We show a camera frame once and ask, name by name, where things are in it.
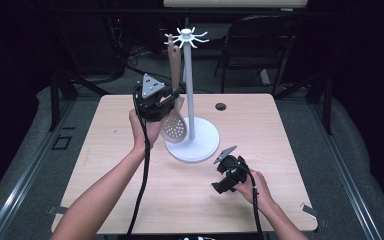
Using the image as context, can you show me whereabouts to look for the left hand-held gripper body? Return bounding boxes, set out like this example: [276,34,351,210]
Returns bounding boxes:
[133,73,176,122]

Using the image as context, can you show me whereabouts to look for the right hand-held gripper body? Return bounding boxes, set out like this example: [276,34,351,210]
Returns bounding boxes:
[213,144,250,188]

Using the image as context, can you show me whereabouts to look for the beige skimmer spoon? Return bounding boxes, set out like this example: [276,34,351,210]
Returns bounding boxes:
[159,33,189,145]

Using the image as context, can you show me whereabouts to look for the white utensil stand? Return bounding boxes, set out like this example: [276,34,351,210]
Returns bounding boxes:
[164,27,221,164]

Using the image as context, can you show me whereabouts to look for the person's right hand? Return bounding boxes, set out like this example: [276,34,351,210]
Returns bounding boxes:
[232,169,277,212]

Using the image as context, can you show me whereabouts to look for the person's left hand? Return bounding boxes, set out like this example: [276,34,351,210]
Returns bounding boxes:
[128,109,165,154]

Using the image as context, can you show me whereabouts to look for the grey tape piece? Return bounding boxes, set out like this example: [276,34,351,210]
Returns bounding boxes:
[299,201,320,220]
[47,205,68,216]

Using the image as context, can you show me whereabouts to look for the black folding chair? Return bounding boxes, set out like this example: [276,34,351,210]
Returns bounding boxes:
[213,14,302,98]

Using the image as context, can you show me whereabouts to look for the black floor cables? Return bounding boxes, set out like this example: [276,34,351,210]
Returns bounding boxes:
[126,46,188,95]

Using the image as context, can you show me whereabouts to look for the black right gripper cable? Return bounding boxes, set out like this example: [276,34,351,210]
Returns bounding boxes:
[235,164,265,240]

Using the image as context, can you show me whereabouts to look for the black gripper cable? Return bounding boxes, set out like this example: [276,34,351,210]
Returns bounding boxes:
[235,164,265,240]
[125,84,152,237]

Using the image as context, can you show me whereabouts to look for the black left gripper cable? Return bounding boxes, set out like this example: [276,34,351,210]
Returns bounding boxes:
[125,84,152,237]

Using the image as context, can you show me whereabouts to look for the black metal frame leg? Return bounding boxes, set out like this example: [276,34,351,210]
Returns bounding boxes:
[273,71,335,136]
[48,71,110,133]

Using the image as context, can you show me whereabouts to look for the aluminium rail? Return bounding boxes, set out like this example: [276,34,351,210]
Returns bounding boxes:
[308,99,384,240]
[0,99,78,240]

